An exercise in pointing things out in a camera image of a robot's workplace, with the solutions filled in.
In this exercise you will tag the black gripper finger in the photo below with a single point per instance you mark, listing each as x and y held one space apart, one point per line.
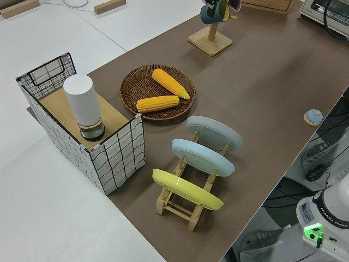
211 10

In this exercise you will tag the pink mug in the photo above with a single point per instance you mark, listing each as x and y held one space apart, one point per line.
237 5

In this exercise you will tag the white cylindrical water bottle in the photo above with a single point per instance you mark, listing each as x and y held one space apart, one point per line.
81 103

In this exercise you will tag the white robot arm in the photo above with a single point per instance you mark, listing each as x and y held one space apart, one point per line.
327 207

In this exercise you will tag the dark blue mug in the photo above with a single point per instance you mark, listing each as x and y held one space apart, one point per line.
215 17

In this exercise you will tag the wooden mug tree stand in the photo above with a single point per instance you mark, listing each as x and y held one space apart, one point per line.
210 41

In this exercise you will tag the yellow corn cob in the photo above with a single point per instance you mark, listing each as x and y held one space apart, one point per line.
170 83
158 103

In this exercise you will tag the brown table mat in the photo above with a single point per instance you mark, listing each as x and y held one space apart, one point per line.
259 82

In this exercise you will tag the wooden block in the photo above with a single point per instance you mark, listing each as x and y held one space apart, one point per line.
109 6
19 9

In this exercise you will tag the white toaster oven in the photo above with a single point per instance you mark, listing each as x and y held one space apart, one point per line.
313 11

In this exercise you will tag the brown wicker tray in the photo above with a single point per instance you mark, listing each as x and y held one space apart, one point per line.
133 90

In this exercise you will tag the grey plate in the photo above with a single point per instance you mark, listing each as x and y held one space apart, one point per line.
215 133

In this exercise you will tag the blue dome bell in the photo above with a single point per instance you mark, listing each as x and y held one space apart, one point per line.
313 116

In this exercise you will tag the light blue plate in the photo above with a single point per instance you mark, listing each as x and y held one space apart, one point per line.
201 158

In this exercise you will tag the white power strip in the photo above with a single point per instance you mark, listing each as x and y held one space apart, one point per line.
316 158

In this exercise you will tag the yellow plate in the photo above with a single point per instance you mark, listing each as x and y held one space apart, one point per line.
185 191

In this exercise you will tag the wooden plate rack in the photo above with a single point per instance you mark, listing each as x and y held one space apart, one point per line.
161 203

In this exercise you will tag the grey power strip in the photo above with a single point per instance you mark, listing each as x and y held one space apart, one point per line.
261 236

